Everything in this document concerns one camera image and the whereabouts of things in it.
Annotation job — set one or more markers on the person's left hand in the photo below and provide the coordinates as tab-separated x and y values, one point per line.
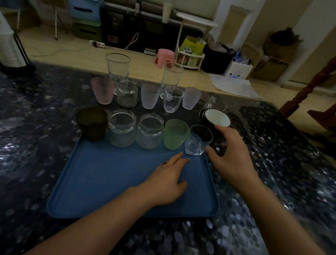
162	184

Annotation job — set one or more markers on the person's right hand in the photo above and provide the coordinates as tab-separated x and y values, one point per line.
233	157

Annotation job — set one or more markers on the person's right thumb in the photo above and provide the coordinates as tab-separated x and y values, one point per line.
213	153

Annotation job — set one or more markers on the person's left middle finger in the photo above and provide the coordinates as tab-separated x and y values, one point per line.
173	158

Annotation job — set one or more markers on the person's left thumb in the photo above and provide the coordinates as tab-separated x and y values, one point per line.
181	186

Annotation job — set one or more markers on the person's left forearm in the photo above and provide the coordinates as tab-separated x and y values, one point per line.
105	220

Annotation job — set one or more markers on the person's right forearm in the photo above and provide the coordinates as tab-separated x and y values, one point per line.
273	218

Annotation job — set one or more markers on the short clear glass tumbler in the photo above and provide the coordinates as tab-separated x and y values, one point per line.
196	141

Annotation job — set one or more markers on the green frosted cup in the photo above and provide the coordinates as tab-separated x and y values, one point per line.
175	135

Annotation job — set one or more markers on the wide clear glass jar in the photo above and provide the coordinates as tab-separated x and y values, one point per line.
149	134
122	130

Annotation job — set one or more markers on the black mug white inside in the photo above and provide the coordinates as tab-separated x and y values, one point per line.
217	118

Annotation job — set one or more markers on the clear glass spouted pitcher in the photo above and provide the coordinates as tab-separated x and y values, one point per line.
172	101

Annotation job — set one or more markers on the white frosted cup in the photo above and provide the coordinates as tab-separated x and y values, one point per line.
150	97
191	98

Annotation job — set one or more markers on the clear plastic sheet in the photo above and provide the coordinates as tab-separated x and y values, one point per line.
236	85

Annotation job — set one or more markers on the blue plastic tray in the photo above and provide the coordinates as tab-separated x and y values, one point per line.
105	178

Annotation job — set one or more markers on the small clear glass jar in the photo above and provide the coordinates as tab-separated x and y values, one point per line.
127	94

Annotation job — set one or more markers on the tall clear drinking glass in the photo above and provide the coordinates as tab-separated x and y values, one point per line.
172	75
118	68

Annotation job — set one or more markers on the white box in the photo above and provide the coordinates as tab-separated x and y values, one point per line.
237	69

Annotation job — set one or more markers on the dark brown cup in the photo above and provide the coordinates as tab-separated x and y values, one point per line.
91	124

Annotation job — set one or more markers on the black bag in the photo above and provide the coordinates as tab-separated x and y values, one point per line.
216	60

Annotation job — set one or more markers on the white storage rack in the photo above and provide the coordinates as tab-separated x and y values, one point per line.
190	61

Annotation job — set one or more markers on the pink frosted cup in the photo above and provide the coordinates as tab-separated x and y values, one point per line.
102	90

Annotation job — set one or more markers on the cardboard box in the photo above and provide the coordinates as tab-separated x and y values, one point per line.
270	70

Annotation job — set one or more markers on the pink plastic stool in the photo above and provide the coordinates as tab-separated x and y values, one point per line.
164	57

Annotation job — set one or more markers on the yellow bag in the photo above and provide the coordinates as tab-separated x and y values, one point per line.
193	44

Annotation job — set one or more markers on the brown wooden chair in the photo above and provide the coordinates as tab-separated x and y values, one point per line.
312	99

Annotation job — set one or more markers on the brown paper bag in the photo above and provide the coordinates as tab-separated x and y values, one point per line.
282	46

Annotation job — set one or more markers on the black media cabinet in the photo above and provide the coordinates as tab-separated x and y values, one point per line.
136	31

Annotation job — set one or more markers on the white round side table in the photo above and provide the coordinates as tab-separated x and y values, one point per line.
195	19

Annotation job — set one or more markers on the white power strip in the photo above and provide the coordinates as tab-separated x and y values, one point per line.
97	44

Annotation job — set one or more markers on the white paper cup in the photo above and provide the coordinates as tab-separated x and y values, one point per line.
167	12

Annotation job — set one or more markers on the green storage drawer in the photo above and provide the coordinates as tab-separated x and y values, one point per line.
88	31

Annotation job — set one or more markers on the blue storage drawer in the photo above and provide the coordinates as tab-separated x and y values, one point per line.
84	10

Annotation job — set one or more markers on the white pole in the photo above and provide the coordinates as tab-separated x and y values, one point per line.
55	21

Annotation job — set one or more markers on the white tower fan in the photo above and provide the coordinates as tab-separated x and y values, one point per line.
10	50

